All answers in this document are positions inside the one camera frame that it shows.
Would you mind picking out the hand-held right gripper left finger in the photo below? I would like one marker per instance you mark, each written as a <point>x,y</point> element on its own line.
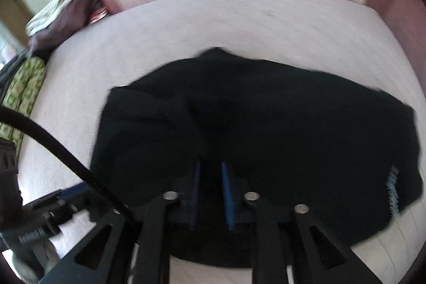
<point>194,204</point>

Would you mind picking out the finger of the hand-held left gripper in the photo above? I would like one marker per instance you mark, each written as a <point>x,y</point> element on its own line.
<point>71,192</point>

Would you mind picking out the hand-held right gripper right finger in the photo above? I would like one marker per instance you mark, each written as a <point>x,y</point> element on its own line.
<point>228,204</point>

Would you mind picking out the black pants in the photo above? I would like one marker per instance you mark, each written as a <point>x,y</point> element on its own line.
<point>283,124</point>

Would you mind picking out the green patterned cloth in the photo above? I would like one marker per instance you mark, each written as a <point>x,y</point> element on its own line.
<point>25,84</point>

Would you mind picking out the dark maroon cloth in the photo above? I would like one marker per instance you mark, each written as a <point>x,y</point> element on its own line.
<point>71,21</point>

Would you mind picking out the white bed sheet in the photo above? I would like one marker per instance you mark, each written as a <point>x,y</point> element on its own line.
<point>266,27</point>

